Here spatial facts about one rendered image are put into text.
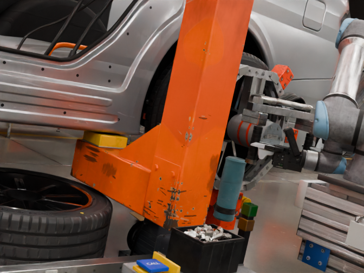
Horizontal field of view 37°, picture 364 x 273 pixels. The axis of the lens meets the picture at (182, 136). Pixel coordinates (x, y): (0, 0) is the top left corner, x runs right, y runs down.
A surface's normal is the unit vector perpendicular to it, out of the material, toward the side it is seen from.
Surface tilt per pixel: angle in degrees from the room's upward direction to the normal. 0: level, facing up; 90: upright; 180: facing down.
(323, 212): 90
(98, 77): 90
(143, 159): 90
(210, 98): 90
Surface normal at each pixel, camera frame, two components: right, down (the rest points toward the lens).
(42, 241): 0.46, 0.20
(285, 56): 0.63, 0.22
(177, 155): -0.75, -0.08
